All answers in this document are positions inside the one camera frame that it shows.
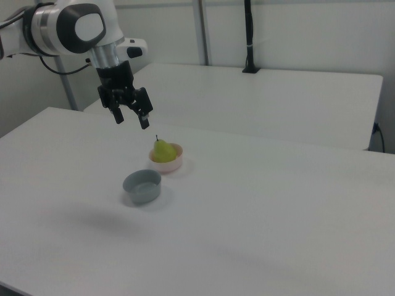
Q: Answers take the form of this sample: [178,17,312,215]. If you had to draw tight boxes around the green pear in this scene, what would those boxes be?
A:
[153,134,178,163]

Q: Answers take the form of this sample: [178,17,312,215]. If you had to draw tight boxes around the grey wall frame post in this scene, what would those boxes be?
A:
[55,55,78,111]
[193,0,211,66]

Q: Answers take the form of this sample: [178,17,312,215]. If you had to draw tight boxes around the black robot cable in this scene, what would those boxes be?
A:
[39,55,93,75]

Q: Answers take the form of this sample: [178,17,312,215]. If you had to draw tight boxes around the grey bowl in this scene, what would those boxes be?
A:
[122,169,162,204]

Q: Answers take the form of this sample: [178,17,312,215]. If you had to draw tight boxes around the black camera stand pole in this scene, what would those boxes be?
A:
[241,0,262,74]

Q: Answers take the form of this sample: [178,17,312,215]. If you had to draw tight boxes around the black power cable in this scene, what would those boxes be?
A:
[372,121,386,153]

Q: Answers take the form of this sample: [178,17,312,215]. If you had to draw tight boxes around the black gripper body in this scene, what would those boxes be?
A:
[96,60,146,109]

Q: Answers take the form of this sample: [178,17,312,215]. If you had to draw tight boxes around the pink bowl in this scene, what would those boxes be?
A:
[148,142,184,174]

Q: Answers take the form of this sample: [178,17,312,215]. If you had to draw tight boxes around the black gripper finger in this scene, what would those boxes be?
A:
[108,89,125,125]
[127,87,154,130]

